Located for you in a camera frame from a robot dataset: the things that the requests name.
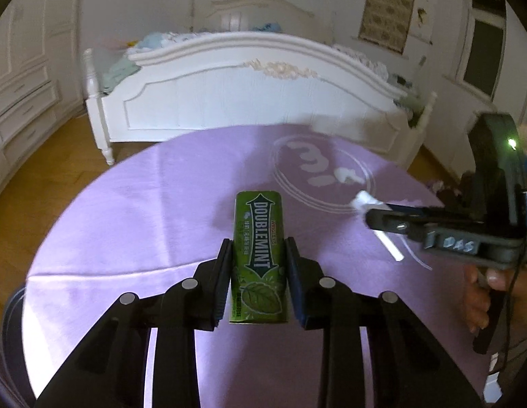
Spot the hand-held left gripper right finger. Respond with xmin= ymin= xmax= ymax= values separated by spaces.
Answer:
xmin=283 ymin=236 xmax=482 ymax=408

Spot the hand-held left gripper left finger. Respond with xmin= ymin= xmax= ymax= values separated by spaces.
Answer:
xmin=34 ymin=238 xmax=235 ymax=408

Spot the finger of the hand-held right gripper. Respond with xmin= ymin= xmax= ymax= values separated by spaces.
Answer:
xmin=389 ymin=203 xmax=460 ymax=221
xmin=363 ymin=206 xmax=443 ymax=244

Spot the white plastic stick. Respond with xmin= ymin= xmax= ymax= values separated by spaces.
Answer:
xmin=351 ymin=190 xmax=405 ymax=262

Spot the green chewing gum box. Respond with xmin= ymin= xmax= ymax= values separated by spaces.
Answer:
xmin=228 ymin=190 xmax=292 ymax=325

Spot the person's right hand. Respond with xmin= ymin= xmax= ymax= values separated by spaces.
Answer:
xmin=462 ymin=263 xmax=521 ymax=336

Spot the purple round tablecloth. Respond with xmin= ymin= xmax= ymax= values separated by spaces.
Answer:
xmin=21 ymin=122 xmax=498 ymax=408

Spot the window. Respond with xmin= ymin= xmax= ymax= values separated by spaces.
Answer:
xmin=458 ymin=0 xmax=510 ymax=103

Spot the white wooden bed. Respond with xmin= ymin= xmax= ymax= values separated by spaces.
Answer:
xmin=83 ymin=0 xmax=438 ymax=167

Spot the light blue bedding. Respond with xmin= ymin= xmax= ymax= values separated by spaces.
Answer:
xmin=103 ymin=30 xmax=205 ymax=95

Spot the white panelled wardrobe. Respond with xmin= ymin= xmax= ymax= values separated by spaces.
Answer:
xmin=0 ymin=0 xmax=86 ymax=205

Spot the patterned wall panel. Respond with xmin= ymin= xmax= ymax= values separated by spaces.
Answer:
xmin=359 ymin=0 xmax=418 ymax=55

